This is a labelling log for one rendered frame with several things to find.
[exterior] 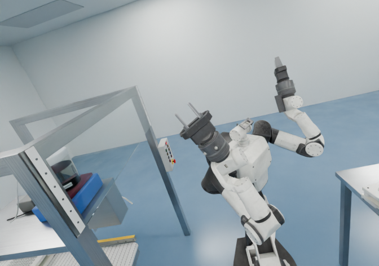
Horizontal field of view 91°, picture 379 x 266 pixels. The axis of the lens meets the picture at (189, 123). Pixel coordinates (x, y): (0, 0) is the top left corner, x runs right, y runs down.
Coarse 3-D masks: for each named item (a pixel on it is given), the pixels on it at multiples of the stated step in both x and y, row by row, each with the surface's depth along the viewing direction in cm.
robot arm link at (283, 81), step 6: (282, 66) 96; (276, 72) 99; (282, 72) 98; (276, 78) 105; (282, 78) 98; (288, 78) 99; (282, 84) 98; (288, 84) 97; (294, 84) 100; (276, 90) 103
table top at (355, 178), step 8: (360, 168) 113; (368, 168) 111; (376, 168) 110; (336, 176) 115; (344, 176) 110; (352, 176) 109; (360, 176) 107; (368, 176) 106; (376, 176) 105; (352, 184) 104; (360, 184) 103; (368, 184) 101; (360, 192) 98; (376, 208) 89
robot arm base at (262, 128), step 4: (260, 120) 111; (264, 120) 111; (256, 124) 110; (260, 124) 110; (264, 124) 109; (268, 124) 109; (256, 128) 108; (260, 128) 108; (264, 128) 108; (268, 128) 107; (256, 132) 107; (260, 132) 106; (264, 132) 106; (268, 132) 106; (264, 136) 106; (268, 136) 105; (268, 140) 108
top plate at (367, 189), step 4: (372, 184) 93; (376, 184) 92; (364, 188) 92; (368, 188) 91; (372, 188) 91; (376, 188) 90; (368, 192) 90; (372, 192) 89; (376, 192) 88; (372, 196) 89; (376, 196) 87
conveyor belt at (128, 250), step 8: (104, 248) 114; (112, 248) 112; (120, 248) 111; (128, 248) 109; (136, 248) 110; (56, 256) 117; (64, 256) 116; (72, 256) 114; (112, 256) 107; (120, 256) 106; (128, 256) 104; (0, 264) 124; (48, 264) 114; (56, 264) 112; (64, 264) 111; (72, 264) 109; (112, 264) 103; (120, 264) 101; (128, 264) 101
